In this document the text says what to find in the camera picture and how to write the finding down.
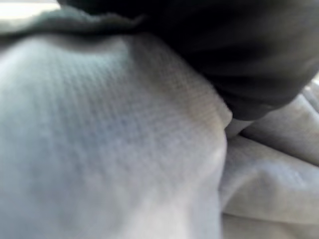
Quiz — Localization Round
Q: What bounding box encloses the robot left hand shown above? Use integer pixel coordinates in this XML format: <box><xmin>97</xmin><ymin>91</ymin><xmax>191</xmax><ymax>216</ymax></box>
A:
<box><xmin>56</xmin><ymin>0</ymin><xmax>319</xmax><ymax>121</ymax></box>

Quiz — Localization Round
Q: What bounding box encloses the white knit garment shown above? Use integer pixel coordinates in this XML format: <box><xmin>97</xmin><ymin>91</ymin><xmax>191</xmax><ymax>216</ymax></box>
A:
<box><xmin>0</xmin><ymin>5</ymin><xmax>319</xmax><ymax>239</ymax></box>

